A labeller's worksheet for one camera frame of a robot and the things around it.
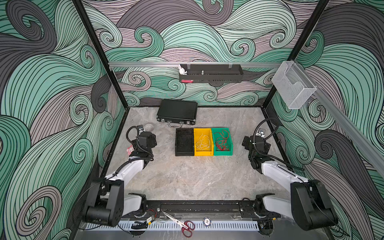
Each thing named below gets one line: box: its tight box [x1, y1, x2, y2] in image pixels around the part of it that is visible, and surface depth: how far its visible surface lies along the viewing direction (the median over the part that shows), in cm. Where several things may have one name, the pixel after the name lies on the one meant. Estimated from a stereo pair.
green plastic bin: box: [211, 127, 233, 156], surface depth 97 cm
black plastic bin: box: [175, 128, 194, 157], surface depth 99 cm
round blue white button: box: [203, 217, 212, 227], surface depth 71 cm
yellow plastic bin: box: [194, 128, 214, 157], surface depth 97 cm
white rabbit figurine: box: [178, 64, 188, 75], surface depth 87 cm
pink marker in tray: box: [181, 79, 194, 83], surface depth 92 cm
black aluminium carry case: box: [156, 99, 198, 129], surface depth 115 cm
